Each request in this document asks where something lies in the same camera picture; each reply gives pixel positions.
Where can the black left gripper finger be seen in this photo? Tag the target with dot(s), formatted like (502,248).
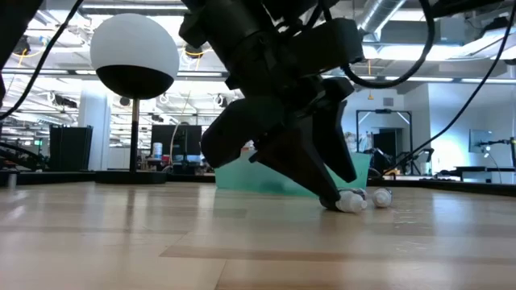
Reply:
(334,121)
(298,161)

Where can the small food coloring bottle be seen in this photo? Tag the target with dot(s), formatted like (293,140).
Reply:
(381,197)
(351,202)

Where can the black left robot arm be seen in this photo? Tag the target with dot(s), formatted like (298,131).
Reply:
(12,16)

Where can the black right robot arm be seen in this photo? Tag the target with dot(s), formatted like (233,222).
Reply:
(463,3)

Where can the green translucent plastic tray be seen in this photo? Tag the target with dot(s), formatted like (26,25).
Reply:
(234,177)

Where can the black monitor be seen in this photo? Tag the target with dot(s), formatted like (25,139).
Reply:
(177,139)

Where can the white globe lamp black base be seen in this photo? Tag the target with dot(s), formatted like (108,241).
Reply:
(134,40)

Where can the white cylinder container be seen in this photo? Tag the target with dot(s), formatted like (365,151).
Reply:
(157,150)

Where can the background robot stand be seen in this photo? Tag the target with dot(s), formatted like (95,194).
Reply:
(502,142)

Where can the black cabinet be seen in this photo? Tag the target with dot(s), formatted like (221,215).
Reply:
(70,147)

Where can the black rig frame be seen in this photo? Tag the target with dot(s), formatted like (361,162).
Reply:
(383,141)

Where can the silver ceiling duct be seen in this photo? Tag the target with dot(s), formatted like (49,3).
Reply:
(381,14)

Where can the wall screen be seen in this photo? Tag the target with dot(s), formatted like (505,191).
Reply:
(481,141)

